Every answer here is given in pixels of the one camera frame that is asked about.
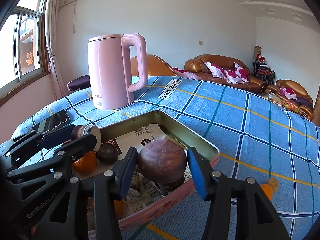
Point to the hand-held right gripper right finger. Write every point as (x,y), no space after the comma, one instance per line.
(197,175)

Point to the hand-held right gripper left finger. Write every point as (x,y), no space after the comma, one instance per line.
(127,172)

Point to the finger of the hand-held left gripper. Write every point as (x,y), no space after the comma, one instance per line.
(57,135)
(82,143)

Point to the layered cake roll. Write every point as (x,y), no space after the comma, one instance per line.
(87,132)

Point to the large orange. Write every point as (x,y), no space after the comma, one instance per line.
(85,165)

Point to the dark brown round fruit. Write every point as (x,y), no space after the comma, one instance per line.
(107,153)

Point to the purple passion fruit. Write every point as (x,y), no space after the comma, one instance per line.
(162,163)

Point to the pink tin box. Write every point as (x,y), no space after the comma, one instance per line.
(180,132)

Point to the black smartphone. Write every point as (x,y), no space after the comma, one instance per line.
(53,120)

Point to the printed paper sheet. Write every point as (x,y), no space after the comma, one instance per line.
(140,137)

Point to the purple cushioned stool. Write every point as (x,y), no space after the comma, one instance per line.
(78,82)

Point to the blue plaid blanket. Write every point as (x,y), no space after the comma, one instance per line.
(237,120)

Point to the oval orange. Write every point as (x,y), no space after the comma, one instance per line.
(266,192)

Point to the brown kiwi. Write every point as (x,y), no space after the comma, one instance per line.
(273,183)

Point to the pink electric kettle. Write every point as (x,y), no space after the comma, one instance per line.
(110,72)

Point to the red paper window decal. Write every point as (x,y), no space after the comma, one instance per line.
(28,57)

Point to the beige curtain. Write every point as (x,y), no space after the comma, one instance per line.
(53,42)

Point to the pink cloth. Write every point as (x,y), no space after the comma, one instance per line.
(185,74)

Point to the window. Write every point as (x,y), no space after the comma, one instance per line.
(25,37)

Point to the white pink floral pillow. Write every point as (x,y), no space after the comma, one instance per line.
(232,76)
(288,92)
(241,72)
(215,70)

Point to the cluttered coffee table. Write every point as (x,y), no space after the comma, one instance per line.
(280,102)

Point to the long brown leather sofa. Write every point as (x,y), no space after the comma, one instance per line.
(200,65)

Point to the stacked dark chairs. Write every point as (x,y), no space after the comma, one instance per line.
(265,73)

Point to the purple cloth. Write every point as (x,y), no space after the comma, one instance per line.
(303,102)

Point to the red plush toys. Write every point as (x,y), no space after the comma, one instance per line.
(260,57)

